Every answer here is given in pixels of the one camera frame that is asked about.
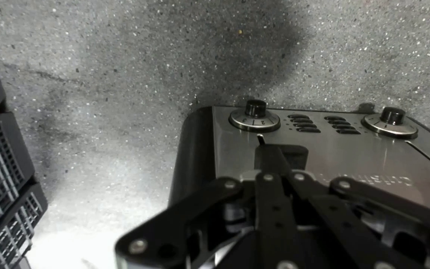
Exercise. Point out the black toaster lever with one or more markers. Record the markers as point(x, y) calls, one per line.
point(281, 157)

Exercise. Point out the silver four-slot toaster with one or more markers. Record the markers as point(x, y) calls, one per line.
point(381, 148)

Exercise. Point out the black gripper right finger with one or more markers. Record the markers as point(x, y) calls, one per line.
point(377, 229)

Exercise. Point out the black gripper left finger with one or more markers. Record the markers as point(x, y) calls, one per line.
point(190, 232)

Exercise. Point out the black plastic cutlery caddy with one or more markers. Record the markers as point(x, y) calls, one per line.
point(21, 197)

